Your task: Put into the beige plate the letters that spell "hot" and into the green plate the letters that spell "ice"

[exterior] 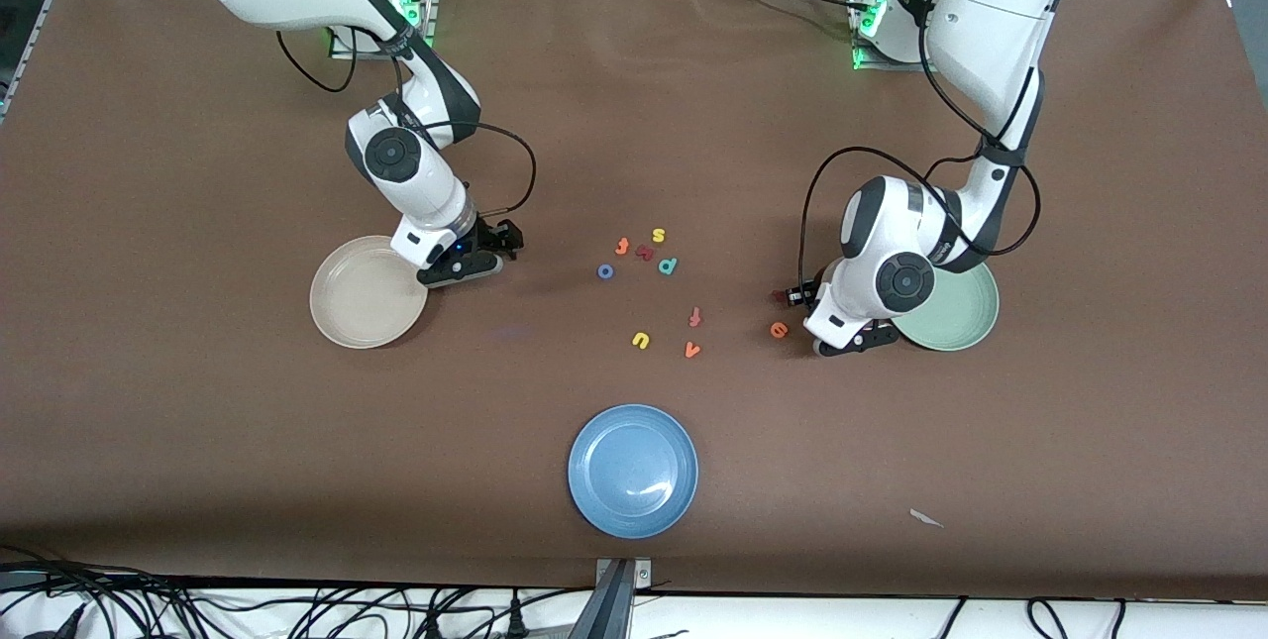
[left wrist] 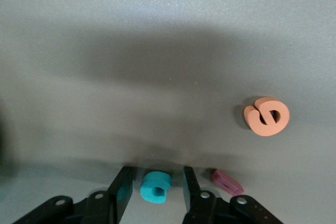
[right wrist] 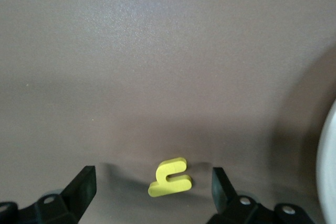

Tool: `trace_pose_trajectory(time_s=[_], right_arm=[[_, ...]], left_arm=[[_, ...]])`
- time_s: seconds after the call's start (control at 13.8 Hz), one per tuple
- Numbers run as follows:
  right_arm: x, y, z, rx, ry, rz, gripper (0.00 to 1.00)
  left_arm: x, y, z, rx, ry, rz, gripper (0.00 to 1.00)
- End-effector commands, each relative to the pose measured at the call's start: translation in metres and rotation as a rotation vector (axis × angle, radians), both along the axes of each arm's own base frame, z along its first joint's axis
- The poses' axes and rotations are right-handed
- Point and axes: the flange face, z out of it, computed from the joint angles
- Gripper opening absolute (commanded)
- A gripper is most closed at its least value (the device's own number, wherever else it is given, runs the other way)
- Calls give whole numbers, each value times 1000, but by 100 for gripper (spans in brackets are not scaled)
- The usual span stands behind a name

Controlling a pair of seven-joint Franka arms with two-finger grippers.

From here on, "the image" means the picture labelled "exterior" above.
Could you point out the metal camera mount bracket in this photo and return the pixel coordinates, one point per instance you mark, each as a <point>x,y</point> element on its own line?
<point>642,575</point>

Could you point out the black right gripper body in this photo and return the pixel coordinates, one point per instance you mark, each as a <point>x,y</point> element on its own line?
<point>490,233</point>

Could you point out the beige brown plate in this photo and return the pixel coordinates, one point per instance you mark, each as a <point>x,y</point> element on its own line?
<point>362,297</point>

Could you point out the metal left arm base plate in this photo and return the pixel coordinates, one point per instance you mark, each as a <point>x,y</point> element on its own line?
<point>872,64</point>

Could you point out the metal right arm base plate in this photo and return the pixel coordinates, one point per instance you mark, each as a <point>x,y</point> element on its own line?
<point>428,20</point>

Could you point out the blue plate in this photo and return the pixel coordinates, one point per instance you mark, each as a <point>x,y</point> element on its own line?
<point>632,471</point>

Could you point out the teal letter p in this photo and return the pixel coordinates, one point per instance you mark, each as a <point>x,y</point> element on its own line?
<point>667,266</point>

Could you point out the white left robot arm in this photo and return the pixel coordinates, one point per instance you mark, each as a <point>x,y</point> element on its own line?
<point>892,253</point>

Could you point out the white paper scrap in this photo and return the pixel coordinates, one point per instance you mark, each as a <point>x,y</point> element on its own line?
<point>926,518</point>

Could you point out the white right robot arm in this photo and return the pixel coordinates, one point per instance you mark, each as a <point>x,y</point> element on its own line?
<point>416,173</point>

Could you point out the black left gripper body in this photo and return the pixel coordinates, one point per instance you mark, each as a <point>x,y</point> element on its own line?
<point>810,295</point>

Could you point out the brown table cover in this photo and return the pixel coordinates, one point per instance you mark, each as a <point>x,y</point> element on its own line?
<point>198,421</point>

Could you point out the green plate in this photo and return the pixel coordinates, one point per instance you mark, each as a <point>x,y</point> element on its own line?
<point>956,317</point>

